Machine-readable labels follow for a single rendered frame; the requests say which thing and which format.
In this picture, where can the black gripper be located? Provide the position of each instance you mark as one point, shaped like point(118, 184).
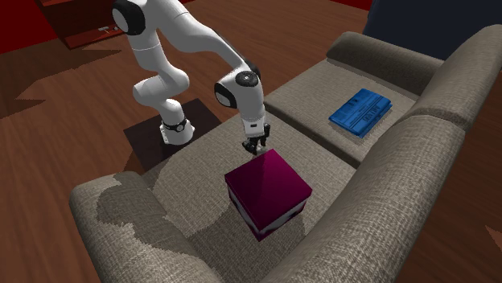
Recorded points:
point(261, 133)

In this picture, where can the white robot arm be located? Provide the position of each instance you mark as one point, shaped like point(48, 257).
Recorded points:
point(168, 35)

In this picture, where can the magenta box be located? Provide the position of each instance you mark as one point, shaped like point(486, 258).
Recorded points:
point(270, 184)

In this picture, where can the beige fabric sofa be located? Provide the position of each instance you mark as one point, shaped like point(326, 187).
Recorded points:
point(345, 188)

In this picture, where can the dark robot stand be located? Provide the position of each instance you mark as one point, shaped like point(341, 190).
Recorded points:
point(147, 139)

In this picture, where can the blue folded newspaper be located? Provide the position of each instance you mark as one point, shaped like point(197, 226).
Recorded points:
point(360, 111)

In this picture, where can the dark red wooden cabinet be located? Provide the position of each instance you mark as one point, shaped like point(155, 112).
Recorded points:
point(74, 19)

